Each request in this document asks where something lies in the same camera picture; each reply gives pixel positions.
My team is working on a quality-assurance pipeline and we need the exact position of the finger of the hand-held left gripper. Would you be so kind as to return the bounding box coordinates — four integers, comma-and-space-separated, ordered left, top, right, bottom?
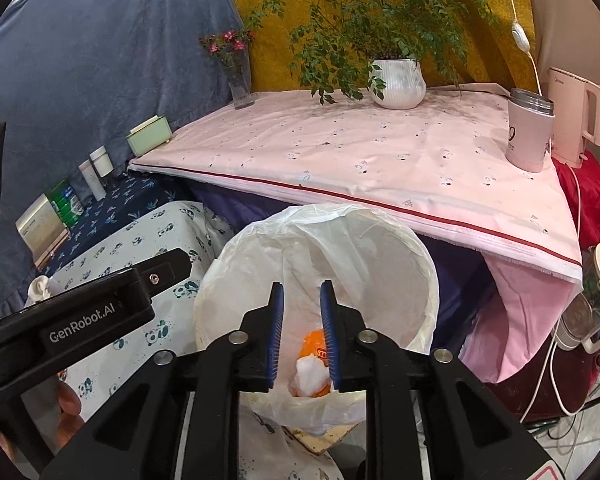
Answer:
132, 247, 192, 302

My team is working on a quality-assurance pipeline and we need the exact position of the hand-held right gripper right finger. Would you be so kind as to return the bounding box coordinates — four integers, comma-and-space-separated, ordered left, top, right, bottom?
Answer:
320, 281, 556, 480

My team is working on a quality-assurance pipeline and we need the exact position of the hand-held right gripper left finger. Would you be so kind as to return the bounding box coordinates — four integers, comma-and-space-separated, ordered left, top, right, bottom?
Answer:
40, 282, 284, 480

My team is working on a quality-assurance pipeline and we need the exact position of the orange snack packet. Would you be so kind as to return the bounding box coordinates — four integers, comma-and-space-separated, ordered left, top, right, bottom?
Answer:
290, 329, 334, 399

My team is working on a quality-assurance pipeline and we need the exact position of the bin with white plastic bag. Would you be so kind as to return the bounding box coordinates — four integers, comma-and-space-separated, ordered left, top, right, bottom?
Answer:
193, 204, 440, 426

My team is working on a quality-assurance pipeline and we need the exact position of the person's left hand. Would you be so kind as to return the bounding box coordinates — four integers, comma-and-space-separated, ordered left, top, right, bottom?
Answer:
0, 379, 87, 461

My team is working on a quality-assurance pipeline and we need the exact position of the small white crumpled tissue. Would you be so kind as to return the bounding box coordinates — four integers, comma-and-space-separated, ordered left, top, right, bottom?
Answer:
27, 275, 56, 303

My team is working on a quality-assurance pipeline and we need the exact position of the navy printed cloth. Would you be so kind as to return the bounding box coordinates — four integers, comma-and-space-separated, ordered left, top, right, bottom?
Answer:
35, 172, 181, 271

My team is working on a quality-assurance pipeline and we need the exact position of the wooden board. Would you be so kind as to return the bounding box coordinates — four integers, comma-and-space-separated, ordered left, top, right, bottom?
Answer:
280, 422, 361, 456

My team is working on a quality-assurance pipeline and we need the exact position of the beige box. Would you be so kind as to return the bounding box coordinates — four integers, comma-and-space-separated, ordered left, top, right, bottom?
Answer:
15, 193, 70, 268

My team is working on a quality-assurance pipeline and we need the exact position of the white tube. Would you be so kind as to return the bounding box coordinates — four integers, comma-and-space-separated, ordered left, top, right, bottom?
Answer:
78, 160, 107, 202

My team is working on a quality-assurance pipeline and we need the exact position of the green can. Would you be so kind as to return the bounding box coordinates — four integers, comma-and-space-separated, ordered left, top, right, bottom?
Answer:
46, 180, 85, 228

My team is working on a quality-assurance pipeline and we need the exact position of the pale green box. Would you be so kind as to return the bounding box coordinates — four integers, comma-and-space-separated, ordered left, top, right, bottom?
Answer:
126, 115, 173, 157

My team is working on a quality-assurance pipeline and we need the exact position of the purple cloth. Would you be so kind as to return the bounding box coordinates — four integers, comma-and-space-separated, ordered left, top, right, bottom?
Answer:
185, 180, 496, 361

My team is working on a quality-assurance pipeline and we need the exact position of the pink printed tablecloth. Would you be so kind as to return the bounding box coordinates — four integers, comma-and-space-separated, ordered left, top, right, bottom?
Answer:
127, 82, 583, 386

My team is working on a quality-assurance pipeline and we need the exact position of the dark maroon cloth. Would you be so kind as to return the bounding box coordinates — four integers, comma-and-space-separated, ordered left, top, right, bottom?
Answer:
460, 335, 600, 421

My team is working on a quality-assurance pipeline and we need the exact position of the glass vase with pink flowers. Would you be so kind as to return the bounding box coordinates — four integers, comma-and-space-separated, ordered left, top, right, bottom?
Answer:
198, 29, 256, 110

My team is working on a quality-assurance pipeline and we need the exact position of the blue-grey hanging towel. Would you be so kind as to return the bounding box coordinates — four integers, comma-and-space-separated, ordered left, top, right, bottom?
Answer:
0, 0, 253, 311

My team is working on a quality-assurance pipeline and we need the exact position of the green plant in white pot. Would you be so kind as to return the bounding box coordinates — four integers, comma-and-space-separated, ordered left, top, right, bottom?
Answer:
242, 0, 503, 111

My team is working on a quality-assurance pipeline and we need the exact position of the pink thermos cup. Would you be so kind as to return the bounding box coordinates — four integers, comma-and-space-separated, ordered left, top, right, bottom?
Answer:
505, 88, 556, 173

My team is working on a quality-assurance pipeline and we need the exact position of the red cloth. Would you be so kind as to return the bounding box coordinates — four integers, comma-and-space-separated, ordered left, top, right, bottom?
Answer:
552, 150, 600, 261

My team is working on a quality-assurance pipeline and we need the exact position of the mustard yellow cloth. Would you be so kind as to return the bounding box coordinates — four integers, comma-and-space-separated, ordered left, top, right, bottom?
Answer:
220, 0, 538, 96

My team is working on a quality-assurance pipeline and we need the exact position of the pink electric kettle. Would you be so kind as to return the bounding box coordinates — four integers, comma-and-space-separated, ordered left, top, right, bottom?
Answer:
546, 66, 600, 168

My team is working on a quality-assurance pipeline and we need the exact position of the white kettle cable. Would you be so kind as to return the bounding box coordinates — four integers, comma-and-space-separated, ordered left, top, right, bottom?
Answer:
522, 160, 581, 423

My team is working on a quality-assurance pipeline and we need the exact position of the white cable with switch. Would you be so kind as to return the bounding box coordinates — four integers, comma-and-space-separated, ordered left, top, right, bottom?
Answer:
490, 0, 543, 96

